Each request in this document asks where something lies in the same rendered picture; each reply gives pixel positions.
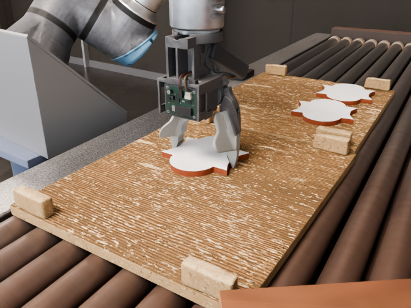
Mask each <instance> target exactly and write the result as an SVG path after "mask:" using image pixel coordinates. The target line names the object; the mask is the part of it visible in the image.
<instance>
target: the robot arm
mask: <svg viewBox="0 0 411 308"><path fill-rule="evenodd" d="M164 1H165V0H33V2H32V4H31V6H30V7H29V8H28V11H27V12H26V13H25V15H24V17H22V18H21V19H20V20H18V21H17V22H16V23H15V24H13V25H12V26H11V27H9V28H8V29H6V30H7V31H12V32H18V33H22V34H27V35H29V36H31V37H32V38H33V39H34V40H36V41H37V42H38V43H40V44H41V45H42V46H44V47H45V48H46V49H47V50H48V51H50V52H51V53H53V54H54V55H55V56H56V57H58V58H59V59H60V60H61V61H63V62H64V63H65V64H67V65H69V59H70V53H71V50H72V46H73V44H74V42H75V41H76V39H77V38H79V39H81V40H82V41H84V42H86V43H87V44H89V45H90V46H92V47H94V48H95V49H97V50H99V51H100V52H101V53H103V54H105V55H106V56H108V57H110V58H111V60H112V61H116V62H118V63H120V64H121V65H123V66H126V67H129V66H132V65H134V64H135V63H137V61H139V60H140V58H142V57H143V55H145V53H146V52H147V51H148V49H149V48H150V47H151V46H152V44H153V42H154V41H155V39H156V38H157V35H158V32H157V31H156V29H154V28H155V27H156V25H157V24H158V21H157V12H158V10H159V8H160V7H161V5H162V4H163V2H164ZM225 12H226V8H225V6H224V0H169V22H170V26H171V27H172V28H173V30H172V35H168V36H165V45H166V75H164V76H162V77H159V78H157V84H158V108H159V113H162V112H164V111H166V115H169V116H172V117H171V119H170V121H169V122H168V123H167V124H166V125H164V126H163V127H162V128H161V130H160V132H159V137H160V138H166V137H171V145H172V149H173V148H175V147H178V146H180V145H181V144H182V142H183V141H184V139H183V135H184V133H185V132H186V130H187V123H188V121H189V120H192V121H196V122H200V121H202V120H207V119H209V118H210V117H212V116H213V121H214V124H215V127H216V130H217V132H216V135H215V137H214V139H213V146H214V149H215V151H216V152H217V153H224V152H227V153H228V155H227V158H228V160H229V163H230V165H231V169H232V168H235V167H236V164H237V160H238V157H239V150H240V132H241V113H240V106H239V103H238V101H237V99H236V97H235V95H234V94H233V91H232V87H231V86H229V87H228V84H229V81H228V80H227V78H230V79H232V78H242V79H245V78H246V76H247V73H248V69H249V65H248V64H247V63H246V62H244V61H243V60H241V59H240V58H238V57H237V56H236V55H234V54H233V53H231V52H230V51H229V50H227V49H226V48H225V47H223V46H222V45H220V44H219V43H218V42H220V41H222V40H223V30H222V29H221V28H222V27H223V26H224V13H225ZM161 87H165V103H163V104H162V103H161ZM218 105H219V108H220V111H219V112H215V113H214V115H213V111H216V109H217V106H218Z"/></svg>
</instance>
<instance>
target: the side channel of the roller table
mask: <svg viewBox="0 0 411 308"><path fill-rule="evenodd" d="M332 36H339V37H340V38H341V39H343V38H344V37H351V38H352V39H353V41H354V40H355V39H357V38H363V39H364V40H365V42H367V41H368V40H370V39H375V40H377V42H378V43H380V42H381V41H383V40H388V41H389V42H390V43H391V45H392V44H393V43H394V42H402V43H403V44H404V47H405V46H406V44H408V43H411V32H402V31H387V30H378V29H363V28H355V27H340V26H335V27H333V28H332V29H331V37H332Z"/></svg>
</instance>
